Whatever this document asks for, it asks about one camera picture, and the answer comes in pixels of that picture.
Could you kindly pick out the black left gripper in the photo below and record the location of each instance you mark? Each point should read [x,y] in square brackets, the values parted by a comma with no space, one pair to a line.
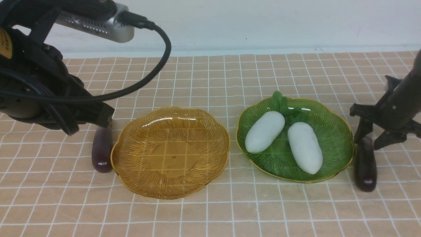
[34,77]

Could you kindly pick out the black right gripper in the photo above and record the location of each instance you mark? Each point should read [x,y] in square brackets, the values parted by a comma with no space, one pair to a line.
[394,113]

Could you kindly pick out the white radish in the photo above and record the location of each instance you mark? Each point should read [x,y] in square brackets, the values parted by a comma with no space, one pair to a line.
[305,147]
[265,130]

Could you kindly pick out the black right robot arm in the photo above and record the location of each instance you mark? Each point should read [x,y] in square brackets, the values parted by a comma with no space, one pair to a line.
[417,65]

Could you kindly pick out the green glass plate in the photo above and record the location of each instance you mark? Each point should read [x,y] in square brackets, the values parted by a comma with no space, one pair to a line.
[333,133]

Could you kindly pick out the purple eggplant right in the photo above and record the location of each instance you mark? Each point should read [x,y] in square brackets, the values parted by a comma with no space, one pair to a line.
[365,167]

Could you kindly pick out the purple eggplant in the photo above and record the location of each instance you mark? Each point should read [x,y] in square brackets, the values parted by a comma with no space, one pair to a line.
[101,150]
[365,167]

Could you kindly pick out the purple eggplant left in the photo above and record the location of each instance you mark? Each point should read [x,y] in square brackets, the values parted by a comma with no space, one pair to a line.
[101,150]

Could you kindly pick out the amber glass plate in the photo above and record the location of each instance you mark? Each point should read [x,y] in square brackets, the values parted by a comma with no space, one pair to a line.
[171,153]

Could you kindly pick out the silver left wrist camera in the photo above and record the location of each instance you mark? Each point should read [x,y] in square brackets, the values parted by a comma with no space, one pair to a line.
[111,29]

